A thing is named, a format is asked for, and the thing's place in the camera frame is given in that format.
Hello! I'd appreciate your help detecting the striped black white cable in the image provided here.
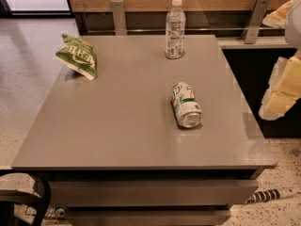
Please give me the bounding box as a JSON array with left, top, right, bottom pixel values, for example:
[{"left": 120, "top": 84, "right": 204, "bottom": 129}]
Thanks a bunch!
[{"left": 244, "top": 186, "right": 298, "bottom": 205}]

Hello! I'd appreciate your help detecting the clear plastic water bottle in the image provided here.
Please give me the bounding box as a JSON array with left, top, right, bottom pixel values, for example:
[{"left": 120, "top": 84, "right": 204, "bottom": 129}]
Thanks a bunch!
[{"left": 165, "top": 0, "right": 186, "bottom": 59}]

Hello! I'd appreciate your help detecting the left metal bracket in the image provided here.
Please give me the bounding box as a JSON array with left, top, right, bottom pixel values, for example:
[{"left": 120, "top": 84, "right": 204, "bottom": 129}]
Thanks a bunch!
[{"left": 111, "top": 0, "right": 128, "bottom": 36}]

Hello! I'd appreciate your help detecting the black chair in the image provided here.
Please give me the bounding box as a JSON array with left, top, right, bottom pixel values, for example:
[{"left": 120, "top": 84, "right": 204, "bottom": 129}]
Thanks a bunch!
[{"left": 0, "top": 175, "right": 51, "bottom": 226}]

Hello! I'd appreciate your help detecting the right metal bracket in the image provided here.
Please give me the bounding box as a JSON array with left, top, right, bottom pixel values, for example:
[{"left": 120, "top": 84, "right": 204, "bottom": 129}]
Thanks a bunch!
[{"left": 241, "top": 0, "right": 271, "bottom": 44}]

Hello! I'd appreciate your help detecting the silver green 7up can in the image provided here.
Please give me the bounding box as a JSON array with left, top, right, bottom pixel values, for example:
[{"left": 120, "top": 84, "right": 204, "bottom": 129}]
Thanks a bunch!
[{"left": 171, "top": 82, "right": 202, "bottom": 128}]

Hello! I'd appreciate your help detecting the grey table with drawers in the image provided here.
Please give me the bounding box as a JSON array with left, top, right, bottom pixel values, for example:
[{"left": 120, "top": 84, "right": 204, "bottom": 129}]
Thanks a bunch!
[{"left": 12, "top": 36, "right": 275, "bottom": 226}]

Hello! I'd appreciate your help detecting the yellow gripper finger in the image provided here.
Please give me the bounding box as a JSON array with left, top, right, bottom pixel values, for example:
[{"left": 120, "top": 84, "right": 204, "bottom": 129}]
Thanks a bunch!
[
  {"left": 262, "top": 0, "right": 293, "bottom": 29},
  {"left": 259, "top": 56, "right": 301, "bottom": 121}
]

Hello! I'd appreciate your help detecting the dark cabinet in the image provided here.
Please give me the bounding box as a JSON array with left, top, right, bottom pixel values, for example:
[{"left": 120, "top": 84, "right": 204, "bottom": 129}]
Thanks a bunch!
[{"left": 223, "top": 48, "right": 301, "bottom": 137}]

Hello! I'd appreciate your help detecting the metal bracket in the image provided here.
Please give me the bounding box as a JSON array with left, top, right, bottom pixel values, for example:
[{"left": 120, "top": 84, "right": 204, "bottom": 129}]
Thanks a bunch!
[
  {"left": 111, "top": 0, "right": 128, "bottom": 36},
  {"left": 241, "top": 0, "right": 271, "bottom": 44}
]

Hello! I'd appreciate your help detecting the green chip bag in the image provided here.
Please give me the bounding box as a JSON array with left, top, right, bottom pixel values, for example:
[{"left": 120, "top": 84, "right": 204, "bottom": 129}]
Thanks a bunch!
[{"left": 55, "top": 34, "right": 97, "bottom": 80}]

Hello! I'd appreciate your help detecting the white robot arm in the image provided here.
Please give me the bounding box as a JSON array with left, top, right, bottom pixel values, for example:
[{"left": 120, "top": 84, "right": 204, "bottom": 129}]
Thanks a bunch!
[{"left": 259, "top": 0, "right": 301, "bottom": 121}]

